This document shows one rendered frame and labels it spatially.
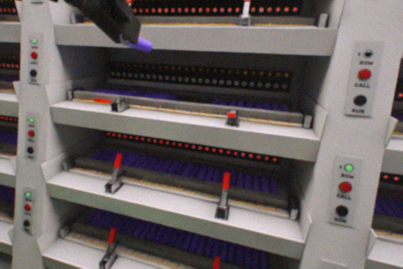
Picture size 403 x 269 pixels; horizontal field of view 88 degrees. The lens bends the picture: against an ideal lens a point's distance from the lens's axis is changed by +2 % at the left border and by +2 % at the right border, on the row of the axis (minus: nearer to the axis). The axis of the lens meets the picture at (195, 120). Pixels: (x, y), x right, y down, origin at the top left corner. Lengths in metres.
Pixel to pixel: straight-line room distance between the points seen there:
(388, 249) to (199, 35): 0.53
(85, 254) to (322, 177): 0.59
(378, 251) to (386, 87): 0.29
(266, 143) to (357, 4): 0.28
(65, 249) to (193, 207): 0.39
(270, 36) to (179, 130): 0.25
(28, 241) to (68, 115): 0.36
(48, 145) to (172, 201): 0.34
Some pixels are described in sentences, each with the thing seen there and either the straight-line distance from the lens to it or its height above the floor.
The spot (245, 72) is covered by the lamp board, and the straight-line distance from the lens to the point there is 0.58.
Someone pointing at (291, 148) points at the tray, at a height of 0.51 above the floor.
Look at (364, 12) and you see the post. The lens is 0.48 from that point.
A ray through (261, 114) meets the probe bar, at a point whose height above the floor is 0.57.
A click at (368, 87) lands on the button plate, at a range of 0.45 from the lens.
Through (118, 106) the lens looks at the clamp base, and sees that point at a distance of 0.50.
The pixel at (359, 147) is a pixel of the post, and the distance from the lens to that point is 0.45.
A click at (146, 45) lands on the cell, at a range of 0.34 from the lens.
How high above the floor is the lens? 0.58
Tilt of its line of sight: 4 degrees down
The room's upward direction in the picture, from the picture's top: 6 degrees clockwise
